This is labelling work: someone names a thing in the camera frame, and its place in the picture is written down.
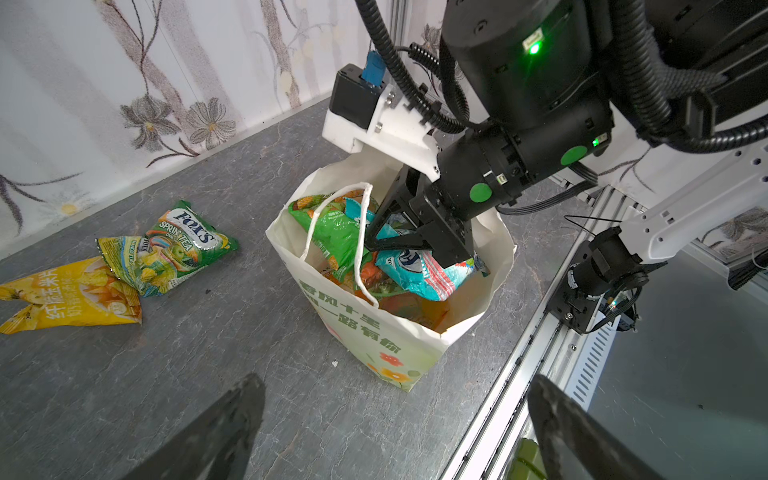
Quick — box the yellow chips snack bag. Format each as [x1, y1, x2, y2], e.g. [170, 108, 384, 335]
[1, 257, 143, 335]

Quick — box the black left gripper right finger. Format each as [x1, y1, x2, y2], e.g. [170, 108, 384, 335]
[527, 374, 662, 479]

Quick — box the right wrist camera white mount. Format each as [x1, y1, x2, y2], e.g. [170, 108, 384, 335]
[322, 51, 440, 181]

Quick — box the green Fox's candy bag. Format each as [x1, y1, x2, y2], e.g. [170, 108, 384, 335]
[97, 200, 239, 298]

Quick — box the teal candy snack bag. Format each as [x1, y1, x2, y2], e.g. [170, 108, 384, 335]
[341, 197, 490, 302]

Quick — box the white paper shopping bag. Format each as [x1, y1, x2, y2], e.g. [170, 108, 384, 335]
[266, 149, 516, 391]

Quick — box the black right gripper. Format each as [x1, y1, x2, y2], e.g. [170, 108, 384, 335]
[364, 113, 614, 267]

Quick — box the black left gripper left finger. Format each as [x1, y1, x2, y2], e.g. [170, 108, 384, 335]
[125, 373, 266, 479]

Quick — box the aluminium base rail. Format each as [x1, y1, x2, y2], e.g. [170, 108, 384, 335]
[440, 187, 636, 479]

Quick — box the green block on rail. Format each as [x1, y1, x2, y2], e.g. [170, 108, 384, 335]
[505, 438, 547, 480]

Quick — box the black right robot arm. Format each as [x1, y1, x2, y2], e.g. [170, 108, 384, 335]
[357, 1, 767, 334]

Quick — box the green orange snack bag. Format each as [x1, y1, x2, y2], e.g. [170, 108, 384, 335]
[286, 188, 409, 301]

